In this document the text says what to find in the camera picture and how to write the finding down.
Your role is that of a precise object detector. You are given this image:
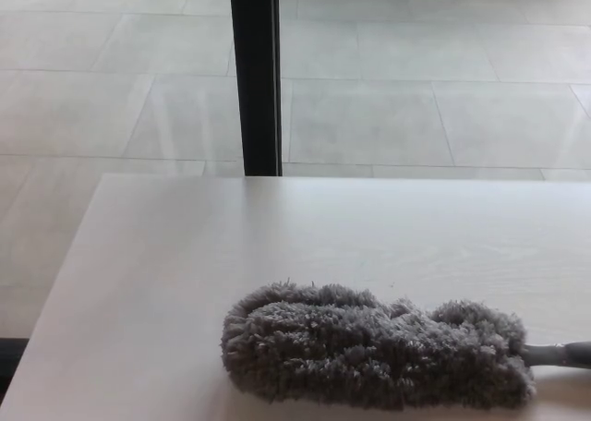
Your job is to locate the black vertical window frame post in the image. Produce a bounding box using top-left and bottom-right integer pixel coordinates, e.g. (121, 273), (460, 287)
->
(228, 0), (283, 178)

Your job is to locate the grey fluffy microfiber duster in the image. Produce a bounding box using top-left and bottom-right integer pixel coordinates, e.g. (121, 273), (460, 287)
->
(220, 277), (591, 411)

